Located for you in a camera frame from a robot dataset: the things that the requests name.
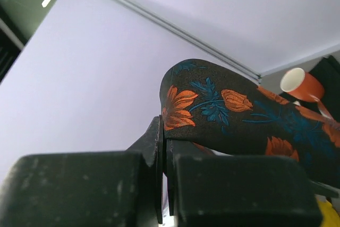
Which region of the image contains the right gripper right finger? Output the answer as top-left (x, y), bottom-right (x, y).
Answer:
top-left (165, 140), bottom-right (339, 226)

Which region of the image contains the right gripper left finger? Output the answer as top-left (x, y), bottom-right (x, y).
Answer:
top-left (1, 116), bottom-right (163, 226)

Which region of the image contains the black orange floral tie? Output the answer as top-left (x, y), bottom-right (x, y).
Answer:
top-left (159, 59), bottom-right (339, 188)

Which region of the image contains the yellow plastic mug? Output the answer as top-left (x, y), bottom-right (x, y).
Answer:
top-left (317, 199), bottom-right (334, 227)

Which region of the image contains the orange ceramic mug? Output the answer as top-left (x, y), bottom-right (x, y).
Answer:
top-left (280, 68), bottom-right (325, 103)

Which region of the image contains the black cloth placemat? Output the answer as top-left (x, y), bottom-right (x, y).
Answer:
top-left (310, 55), bottom-right (339, 122)

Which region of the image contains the orange handled table knife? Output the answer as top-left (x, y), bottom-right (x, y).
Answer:
top-left (311, 95), bottom-right (339, 129)

